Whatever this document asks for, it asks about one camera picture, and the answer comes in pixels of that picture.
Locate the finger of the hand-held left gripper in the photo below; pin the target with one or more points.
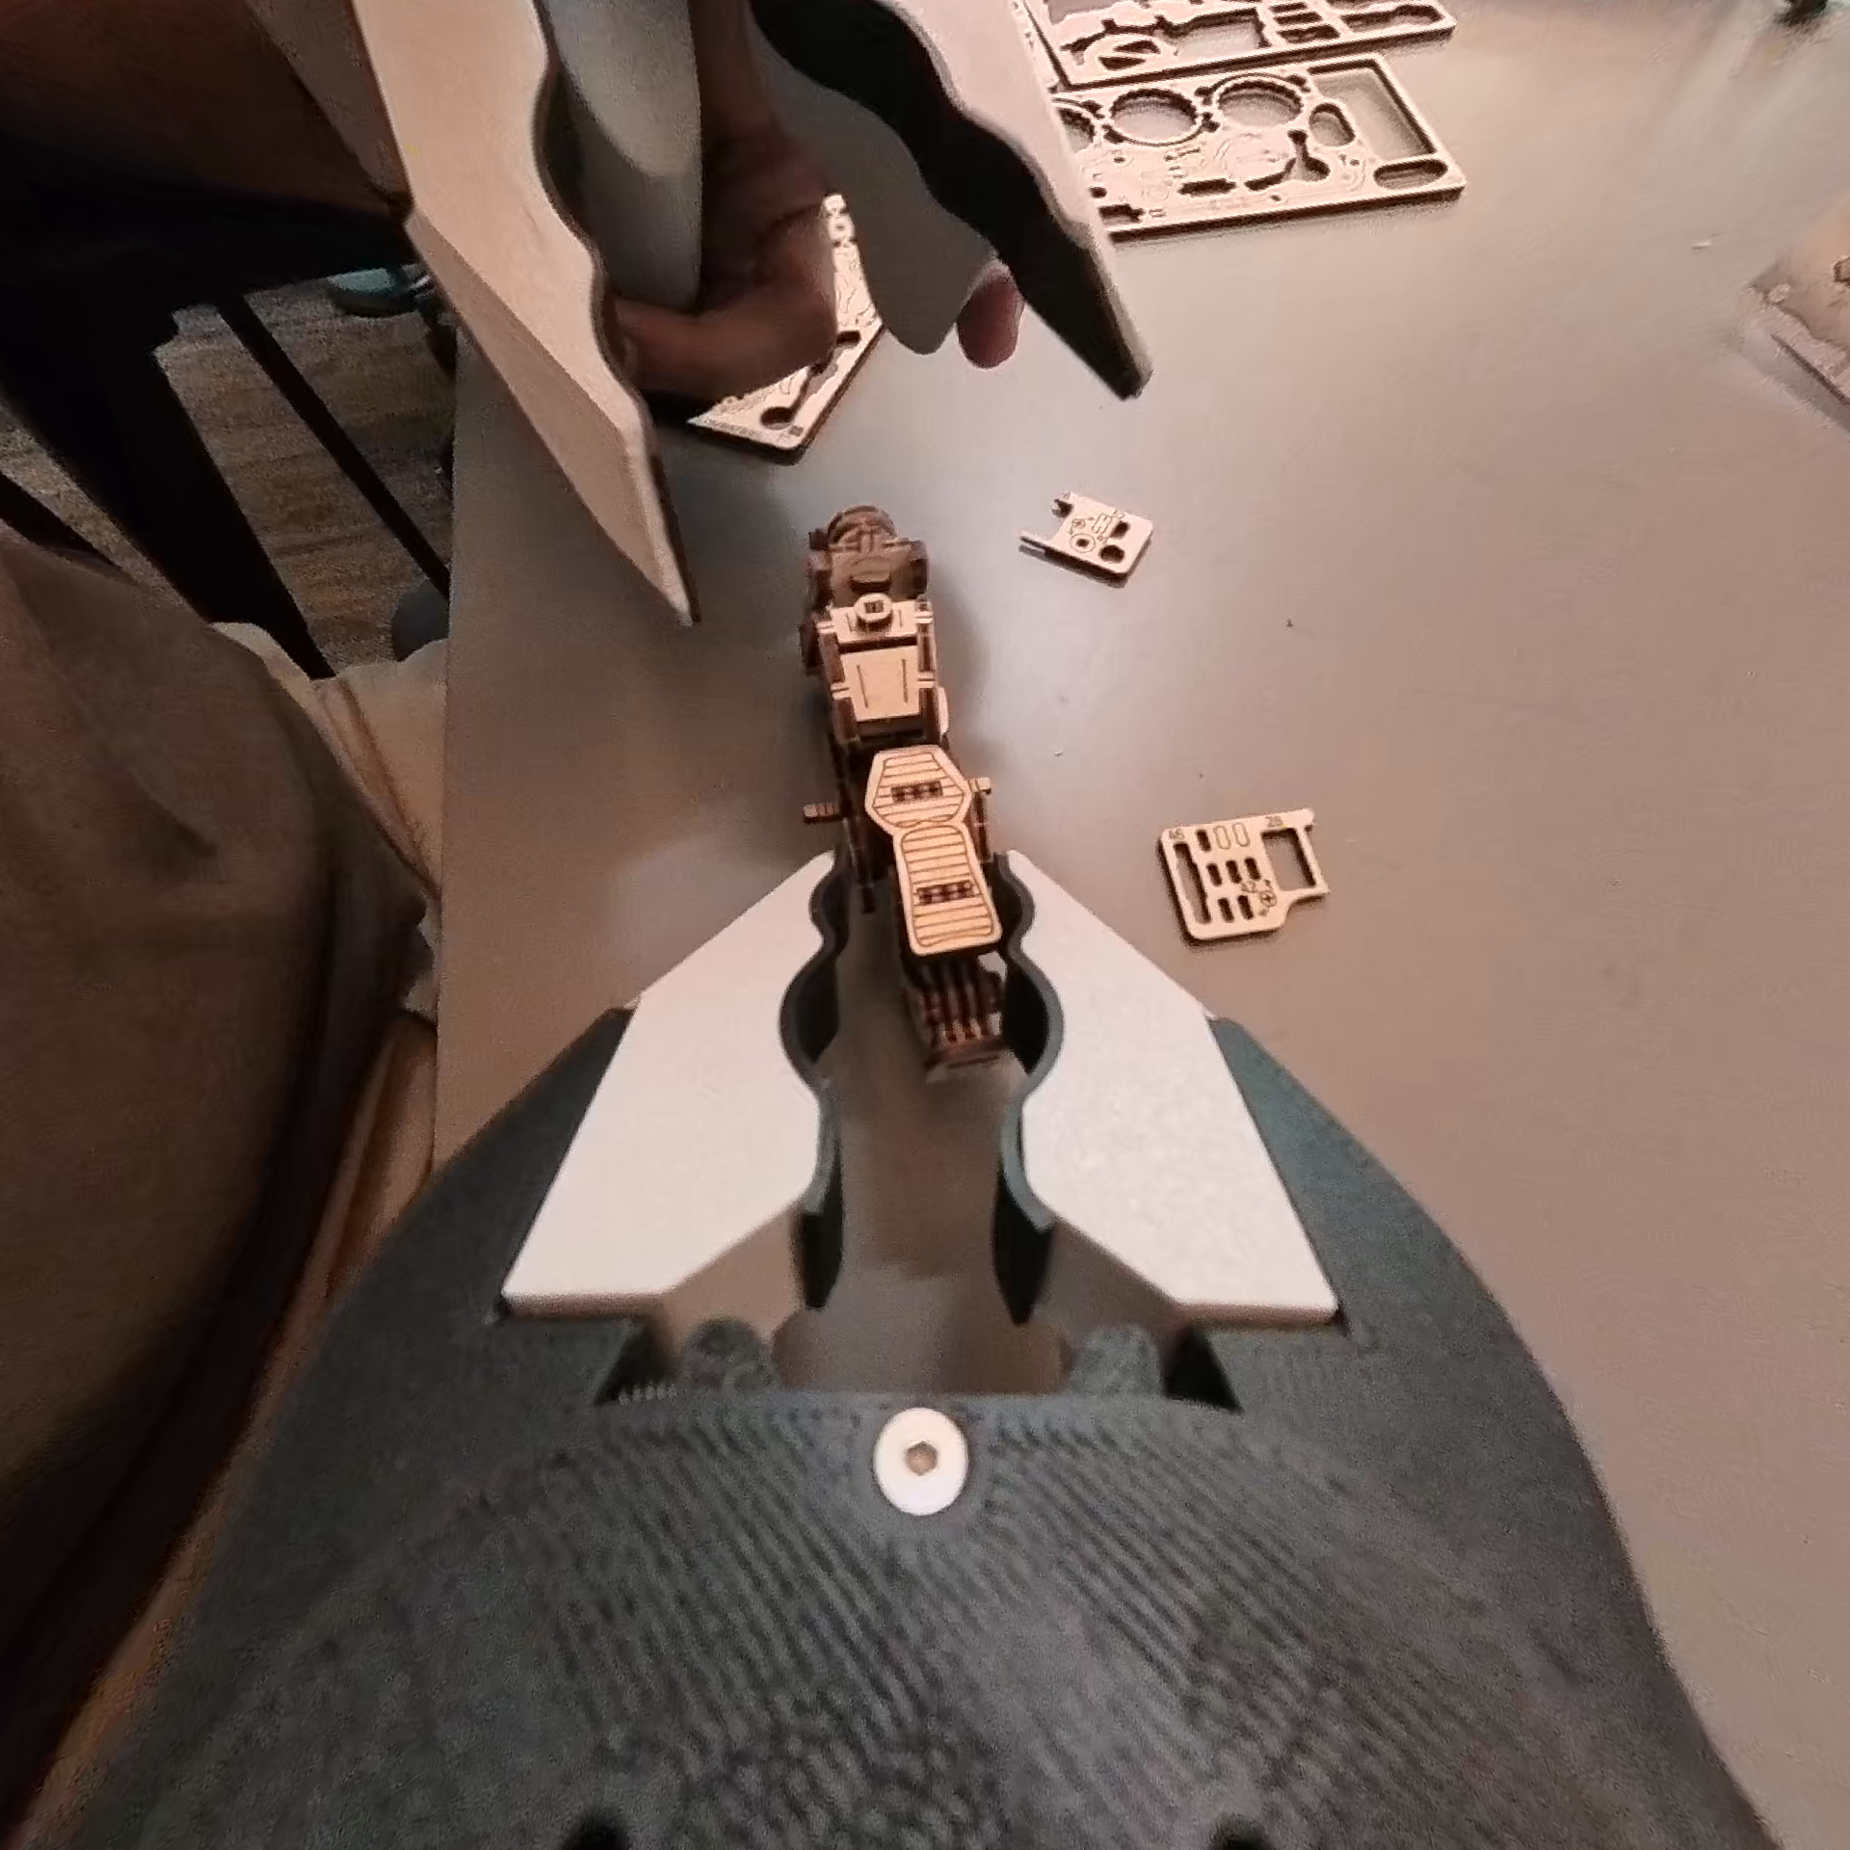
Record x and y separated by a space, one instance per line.
1040 188
491 202

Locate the wooden sheet at edge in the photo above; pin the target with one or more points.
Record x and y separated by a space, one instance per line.
1807 325

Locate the narrow wooden puzzle sheet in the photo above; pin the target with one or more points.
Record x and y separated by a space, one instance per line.
790 410

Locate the grey desk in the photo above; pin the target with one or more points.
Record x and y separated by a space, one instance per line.
1519 651

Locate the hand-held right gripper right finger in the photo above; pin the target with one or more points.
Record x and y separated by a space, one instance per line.
1157 1156

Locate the small slotted wooden puzzle sheet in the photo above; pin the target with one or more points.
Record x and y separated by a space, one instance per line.
1243 876

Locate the person's tan trousers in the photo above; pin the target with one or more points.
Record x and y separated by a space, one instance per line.
159 940

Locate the small notched wooden puzzle sheet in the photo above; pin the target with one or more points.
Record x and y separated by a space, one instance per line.
1093 534

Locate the large wooden puzzle sheet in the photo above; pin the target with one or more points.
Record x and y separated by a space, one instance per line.
1243 29
1258 150

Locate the person's left hand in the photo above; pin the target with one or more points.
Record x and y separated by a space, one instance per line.
751 275

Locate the wooden model motorcycle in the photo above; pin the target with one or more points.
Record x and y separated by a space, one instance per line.
897 694

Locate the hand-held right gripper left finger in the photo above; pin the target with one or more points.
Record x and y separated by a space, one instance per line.
650 1156

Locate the black chair frame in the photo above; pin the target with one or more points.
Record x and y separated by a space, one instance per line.
291 433

